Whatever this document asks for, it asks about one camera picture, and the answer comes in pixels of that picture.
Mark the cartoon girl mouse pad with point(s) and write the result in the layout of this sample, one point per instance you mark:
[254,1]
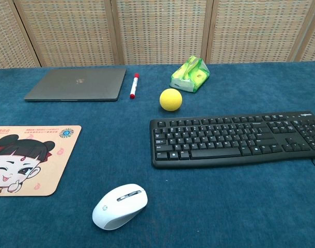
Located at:
[56,165]

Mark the yellow foam ball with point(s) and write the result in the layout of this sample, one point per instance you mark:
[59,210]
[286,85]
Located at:
[171,99]

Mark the red white marker pen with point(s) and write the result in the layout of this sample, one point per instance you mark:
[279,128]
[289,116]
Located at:
[134,86]

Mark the green tissue pack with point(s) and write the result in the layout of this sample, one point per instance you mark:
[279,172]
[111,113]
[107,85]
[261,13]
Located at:
[191,76]

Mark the black computer keyboard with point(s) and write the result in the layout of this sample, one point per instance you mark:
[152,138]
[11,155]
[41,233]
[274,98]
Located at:
[224,139]

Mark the grey closed laptop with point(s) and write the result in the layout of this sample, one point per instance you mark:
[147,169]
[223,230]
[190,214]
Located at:
[75,85]

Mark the blue carpet table cloth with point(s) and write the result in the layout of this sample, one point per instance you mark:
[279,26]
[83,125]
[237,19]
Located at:
[198,206]

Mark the woven rattan folding screen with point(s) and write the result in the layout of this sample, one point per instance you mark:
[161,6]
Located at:
[160,31]

